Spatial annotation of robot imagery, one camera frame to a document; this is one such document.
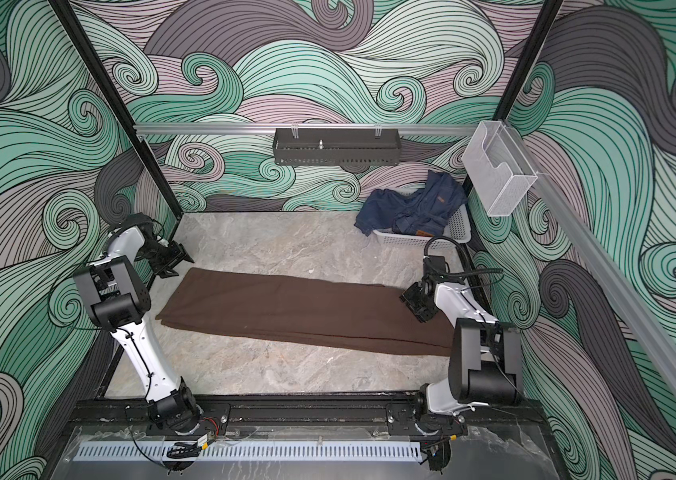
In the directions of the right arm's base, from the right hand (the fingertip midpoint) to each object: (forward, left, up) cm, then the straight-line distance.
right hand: (407, 303), depth 91 cm
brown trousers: (-2, +31, -3) cm, 31 cm away
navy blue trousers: (+38, -13, +3) cm, 40 cm away
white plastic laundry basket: (+29, -23, +3) cm, 37 cm away
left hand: (+12, +73, +4) cm, 74 cm away
